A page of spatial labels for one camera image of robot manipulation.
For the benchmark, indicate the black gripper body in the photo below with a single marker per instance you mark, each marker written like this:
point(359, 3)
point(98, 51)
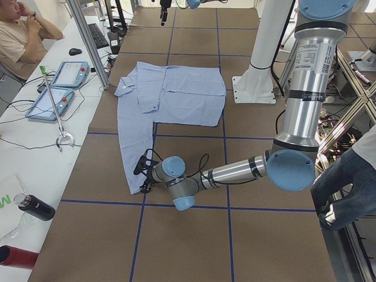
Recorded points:
point(163, 12)
point(148, 178)

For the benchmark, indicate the reacher grabber tool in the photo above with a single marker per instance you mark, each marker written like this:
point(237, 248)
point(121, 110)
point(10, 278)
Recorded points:
point(63, 133)

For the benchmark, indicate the black keyboard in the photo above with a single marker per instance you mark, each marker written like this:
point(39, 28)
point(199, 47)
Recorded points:
point(97, 36)

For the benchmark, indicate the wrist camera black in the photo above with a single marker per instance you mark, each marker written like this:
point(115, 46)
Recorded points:
point(145, 165)

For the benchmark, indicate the aluminium frame column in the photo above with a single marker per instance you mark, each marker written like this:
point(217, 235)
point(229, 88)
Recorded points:
point(85, 34)

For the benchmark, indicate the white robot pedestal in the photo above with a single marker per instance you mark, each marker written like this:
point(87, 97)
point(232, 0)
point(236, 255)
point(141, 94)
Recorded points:
point(256, 83)

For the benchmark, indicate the black water bottle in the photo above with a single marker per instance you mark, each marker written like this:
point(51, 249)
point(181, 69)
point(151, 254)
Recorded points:
point(34, 206)

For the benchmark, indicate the black computer mouse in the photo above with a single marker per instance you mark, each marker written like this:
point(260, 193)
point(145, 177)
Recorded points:
point(74, 51)

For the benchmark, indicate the teach pendant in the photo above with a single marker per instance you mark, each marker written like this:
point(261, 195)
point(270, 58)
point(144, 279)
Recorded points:
point(42, 108)
point(71, 74)

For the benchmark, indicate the light blue striped shirt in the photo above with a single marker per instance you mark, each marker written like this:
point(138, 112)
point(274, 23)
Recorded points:
point(163, 94)

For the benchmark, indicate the red cylinder bottle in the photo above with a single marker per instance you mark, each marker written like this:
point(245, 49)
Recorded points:
point(19, 258)

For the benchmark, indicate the seated person beige shirt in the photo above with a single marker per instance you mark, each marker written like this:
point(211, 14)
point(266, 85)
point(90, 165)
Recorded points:
point(22, 33)

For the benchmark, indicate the upper teach pendant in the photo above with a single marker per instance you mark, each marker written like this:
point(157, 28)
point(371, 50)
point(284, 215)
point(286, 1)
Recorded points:
point(71, 74)

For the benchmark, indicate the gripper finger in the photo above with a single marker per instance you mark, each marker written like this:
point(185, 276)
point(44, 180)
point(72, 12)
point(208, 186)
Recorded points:
point(163, 15)
point(146, 188)

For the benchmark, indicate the lower teach pendant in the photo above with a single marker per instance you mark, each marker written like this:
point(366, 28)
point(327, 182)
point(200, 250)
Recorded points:
point(42, 108)

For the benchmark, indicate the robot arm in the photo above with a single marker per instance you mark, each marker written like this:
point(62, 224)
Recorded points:
point(289, 164)
point(192, 4)

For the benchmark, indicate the standing person in jeans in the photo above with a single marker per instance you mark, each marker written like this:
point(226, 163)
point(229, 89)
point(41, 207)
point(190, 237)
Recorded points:
point(346, 190)

